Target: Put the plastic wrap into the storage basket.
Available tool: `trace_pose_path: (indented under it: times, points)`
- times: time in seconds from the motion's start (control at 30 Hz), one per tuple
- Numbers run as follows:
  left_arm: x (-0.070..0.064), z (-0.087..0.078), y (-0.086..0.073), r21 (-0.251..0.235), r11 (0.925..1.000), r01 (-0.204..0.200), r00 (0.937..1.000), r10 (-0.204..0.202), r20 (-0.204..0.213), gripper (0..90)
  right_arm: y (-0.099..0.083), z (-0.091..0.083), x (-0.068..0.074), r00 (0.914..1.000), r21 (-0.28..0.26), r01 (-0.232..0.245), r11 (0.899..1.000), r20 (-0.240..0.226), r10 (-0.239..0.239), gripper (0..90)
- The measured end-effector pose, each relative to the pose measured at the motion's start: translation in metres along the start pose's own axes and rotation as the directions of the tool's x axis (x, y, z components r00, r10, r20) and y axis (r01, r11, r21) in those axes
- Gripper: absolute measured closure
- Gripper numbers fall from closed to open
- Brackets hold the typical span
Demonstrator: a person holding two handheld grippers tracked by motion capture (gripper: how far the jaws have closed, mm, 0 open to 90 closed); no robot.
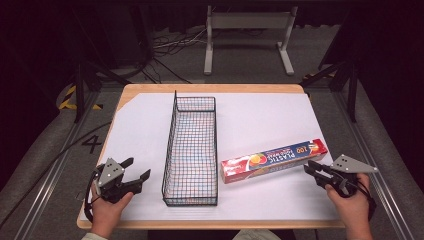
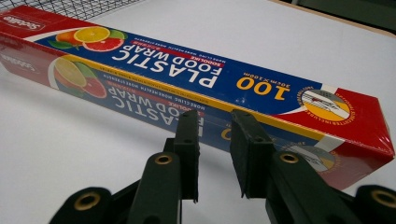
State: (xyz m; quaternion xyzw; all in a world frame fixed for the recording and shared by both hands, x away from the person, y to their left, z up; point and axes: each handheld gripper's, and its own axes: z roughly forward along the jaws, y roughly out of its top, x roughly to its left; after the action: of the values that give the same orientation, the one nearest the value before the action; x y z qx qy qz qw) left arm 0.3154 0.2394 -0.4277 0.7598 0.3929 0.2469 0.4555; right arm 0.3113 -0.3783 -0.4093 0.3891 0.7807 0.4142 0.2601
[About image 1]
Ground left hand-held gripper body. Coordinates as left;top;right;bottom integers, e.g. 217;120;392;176
94;157;144;205

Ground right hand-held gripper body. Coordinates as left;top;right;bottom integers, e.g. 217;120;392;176
316;153;380;198

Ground plastic wrap box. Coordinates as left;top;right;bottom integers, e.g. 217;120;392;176
220;138;329;185

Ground black wire basket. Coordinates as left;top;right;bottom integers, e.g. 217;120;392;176
161;89;220;207

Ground person's left hand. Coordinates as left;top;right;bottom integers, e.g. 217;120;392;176
90;187;135;237

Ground person's right hand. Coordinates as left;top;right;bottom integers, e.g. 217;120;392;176
324;173;373;234

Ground black tripod stand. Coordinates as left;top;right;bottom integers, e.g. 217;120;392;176
301;59;360;124
71;59;132;124

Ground white table mat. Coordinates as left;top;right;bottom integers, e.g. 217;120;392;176
79;92;340;222

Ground person's lap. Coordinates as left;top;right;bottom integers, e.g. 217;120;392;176
232;229;283;240

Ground yellow black hazard tape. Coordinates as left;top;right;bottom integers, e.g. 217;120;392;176
58;84;103;111

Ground white metal stand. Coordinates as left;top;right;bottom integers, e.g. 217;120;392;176
203;4;300;77

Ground aluminium floor rail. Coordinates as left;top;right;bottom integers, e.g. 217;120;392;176
332;89;418;240
13;90;101;240

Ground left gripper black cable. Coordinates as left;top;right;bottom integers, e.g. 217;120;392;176
83;164;103;223

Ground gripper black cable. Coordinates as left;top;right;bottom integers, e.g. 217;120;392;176
83;164;103;223
355;175;378;222

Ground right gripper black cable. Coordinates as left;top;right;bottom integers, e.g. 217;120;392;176
355;175;378;222

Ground long black floor cable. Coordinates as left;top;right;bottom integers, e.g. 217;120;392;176
0;121;113;230

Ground bundle of floor cables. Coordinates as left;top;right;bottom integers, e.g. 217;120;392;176
151;27;209;58

